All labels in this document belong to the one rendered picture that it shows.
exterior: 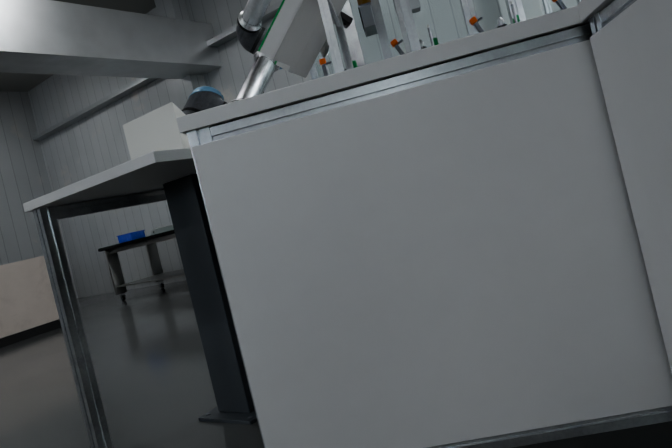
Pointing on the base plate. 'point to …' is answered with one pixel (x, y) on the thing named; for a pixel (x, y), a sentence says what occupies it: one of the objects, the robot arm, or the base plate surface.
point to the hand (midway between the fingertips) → (326, 53)
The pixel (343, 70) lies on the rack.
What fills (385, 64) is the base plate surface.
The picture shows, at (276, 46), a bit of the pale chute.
